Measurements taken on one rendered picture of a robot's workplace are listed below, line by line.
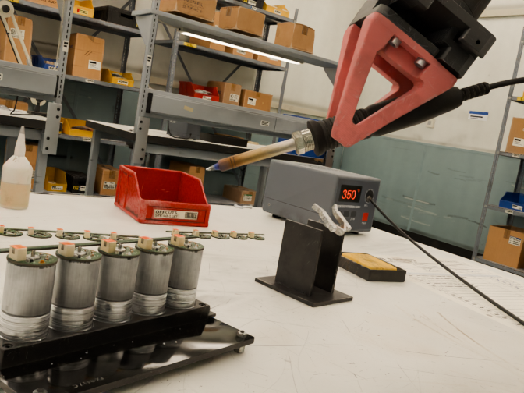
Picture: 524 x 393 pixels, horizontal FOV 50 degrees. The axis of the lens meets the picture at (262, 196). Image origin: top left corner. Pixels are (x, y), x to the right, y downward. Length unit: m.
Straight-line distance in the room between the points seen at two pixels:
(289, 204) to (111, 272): 0.61
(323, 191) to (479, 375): 0.48
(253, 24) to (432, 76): 2.93
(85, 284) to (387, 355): 0.23
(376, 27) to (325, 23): 6.05
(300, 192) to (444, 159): 4.94
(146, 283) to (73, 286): 0.05
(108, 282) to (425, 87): 0.23
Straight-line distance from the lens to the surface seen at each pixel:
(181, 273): 0.38
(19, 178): 0.74
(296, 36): 3.47
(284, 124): 3.37
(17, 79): 2.71
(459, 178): 5.69
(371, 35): 0.36
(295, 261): 0.54
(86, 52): 4.60
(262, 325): 0.45
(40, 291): 0.31
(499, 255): 4.94
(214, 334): 0.38
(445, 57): 0.37
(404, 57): 0.37
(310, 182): 0.89
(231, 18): 3.27
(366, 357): 0.43
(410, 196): 6.01
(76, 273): 0.33
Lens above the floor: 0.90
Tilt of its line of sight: 7 degrees down
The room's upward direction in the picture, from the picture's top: 10 degrees clockwise
